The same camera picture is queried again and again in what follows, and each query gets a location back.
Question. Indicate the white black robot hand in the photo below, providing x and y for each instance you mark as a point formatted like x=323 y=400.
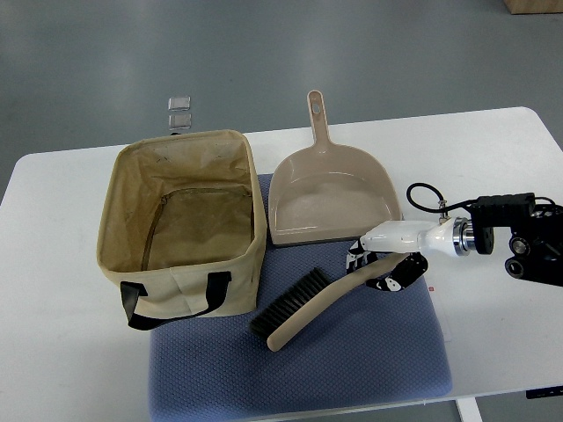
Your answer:
x=414 y=238

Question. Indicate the pink hand broom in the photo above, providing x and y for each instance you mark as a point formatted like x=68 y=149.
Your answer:
x=289 y=313

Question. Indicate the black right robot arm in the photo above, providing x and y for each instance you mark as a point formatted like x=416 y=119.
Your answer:
x=535 y=224

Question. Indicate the yellow fabric bag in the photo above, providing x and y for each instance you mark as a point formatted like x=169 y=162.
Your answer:
x=183 y=231

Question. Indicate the pink plastic dustpan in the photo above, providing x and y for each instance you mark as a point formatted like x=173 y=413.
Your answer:
x=328 y=191

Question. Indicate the blue textured mat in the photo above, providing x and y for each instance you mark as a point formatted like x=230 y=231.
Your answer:
x=370 y=347

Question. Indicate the white table leg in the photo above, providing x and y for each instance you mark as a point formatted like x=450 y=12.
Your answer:
x=468 y=410

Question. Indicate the black table control panel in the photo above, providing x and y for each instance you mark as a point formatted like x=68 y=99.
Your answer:
x=556 y=391

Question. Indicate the upper floor socket plate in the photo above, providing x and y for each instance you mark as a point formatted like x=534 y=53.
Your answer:
x=179 y=103

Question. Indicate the brown cardboard box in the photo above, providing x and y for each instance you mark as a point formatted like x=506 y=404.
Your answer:
x=518 y=7

